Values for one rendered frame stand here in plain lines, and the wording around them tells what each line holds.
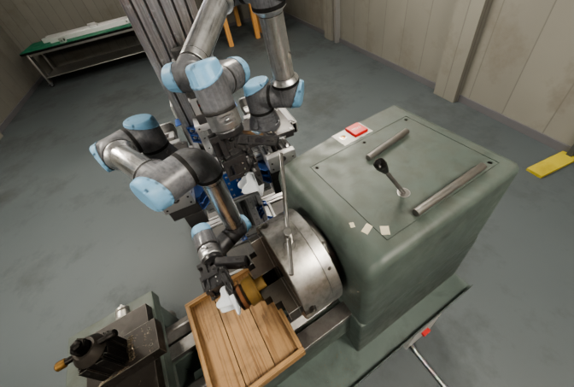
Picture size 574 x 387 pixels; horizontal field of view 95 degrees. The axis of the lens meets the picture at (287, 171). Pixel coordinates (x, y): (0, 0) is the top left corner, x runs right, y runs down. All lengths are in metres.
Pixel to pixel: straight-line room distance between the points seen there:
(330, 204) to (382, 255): 0.20
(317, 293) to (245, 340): 0.37
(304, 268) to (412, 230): 0.30
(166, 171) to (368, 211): 0.57
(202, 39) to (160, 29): 0.44
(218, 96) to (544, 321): 2.14
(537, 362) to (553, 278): 0.56
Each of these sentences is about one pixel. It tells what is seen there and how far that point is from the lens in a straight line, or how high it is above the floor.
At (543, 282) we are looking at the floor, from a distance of 2.41.
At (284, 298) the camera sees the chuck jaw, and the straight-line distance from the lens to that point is 0.82.
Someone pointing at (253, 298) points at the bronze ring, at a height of 1.10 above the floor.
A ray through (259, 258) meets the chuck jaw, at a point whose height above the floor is 1.16.
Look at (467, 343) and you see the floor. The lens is 2.05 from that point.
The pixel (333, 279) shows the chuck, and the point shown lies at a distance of 0.78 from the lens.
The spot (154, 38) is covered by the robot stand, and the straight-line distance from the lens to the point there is 1.25.
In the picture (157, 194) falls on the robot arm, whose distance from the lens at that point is 0.78.
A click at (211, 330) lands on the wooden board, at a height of 0.89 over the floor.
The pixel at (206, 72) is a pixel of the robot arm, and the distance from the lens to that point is 0.59.
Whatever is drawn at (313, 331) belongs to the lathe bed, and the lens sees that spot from 1.04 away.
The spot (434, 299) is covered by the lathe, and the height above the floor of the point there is 0.54.
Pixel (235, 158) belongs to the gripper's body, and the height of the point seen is 1.48.
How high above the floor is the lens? 1.87
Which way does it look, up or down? 43 degrees down
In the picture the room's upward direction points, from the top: 12 degrees counter-clockwise
